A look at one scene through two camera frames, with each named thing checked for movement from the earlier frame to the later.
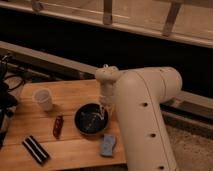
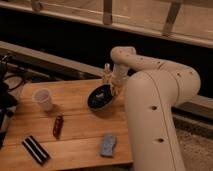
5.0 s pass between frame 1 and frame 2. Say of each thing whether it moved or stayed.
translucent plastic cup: stayed
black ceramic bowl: moved
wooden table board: stayed
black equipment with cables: stayed
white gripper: moved
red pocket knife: stayed
